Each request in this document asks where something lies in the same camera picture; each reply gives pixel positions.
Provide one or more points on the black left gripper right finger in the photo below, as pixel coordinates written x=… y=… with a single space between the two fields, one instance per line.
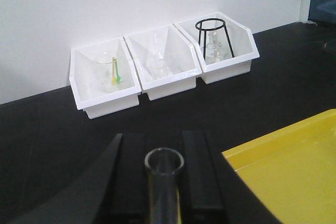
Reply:
x=211 y=190

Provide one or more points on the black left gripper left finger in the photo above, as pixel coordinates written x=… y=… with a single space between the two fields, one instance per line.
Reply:
x=71 y=181

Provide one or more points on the clear glass test tube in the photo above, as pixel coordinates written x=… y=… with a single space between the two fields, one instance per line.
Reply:
x=163 y=166

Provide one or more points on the yellow plastic tray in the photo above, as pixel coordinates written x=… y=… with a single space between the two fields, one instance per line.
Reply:
x=292 y=170

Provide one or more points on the yellow green plastic stirrers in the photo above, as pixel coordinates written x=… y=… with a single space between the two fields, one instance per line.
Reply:
x=116 y=78

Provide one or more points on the white storage bin left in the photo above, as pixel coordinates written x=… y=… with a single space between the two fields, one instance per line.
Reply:
x=84 y=82

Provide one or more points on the white storage bin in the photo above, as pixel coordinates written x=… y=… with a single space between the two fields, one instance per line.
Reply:
x=242 y=42
x=84 y=82
x=180 y=57

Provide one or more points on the small clear glass beaker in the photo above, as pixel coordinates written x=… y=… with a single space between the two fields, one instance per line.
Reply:
x=158 y=68

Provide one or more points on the white storage bin middle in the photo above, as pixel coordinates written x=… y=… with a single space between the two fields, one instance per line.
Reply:
x=180 y=57

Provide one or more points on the clear glass conical flask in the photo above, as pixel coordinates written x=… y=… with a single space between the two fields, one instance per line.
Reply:
x=214 y=51

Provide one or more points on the white storage bin right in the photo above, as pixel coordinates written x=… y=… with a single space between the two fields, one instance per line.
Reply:
x=242 y=42

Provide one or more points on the black lab sink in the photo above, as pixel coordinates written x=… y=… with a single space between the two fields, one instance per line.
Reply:
x=330 y=46

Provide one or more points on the black wire tripod stand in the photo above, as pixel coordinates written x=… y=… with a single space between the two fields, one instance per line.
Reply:
x=204 y=26

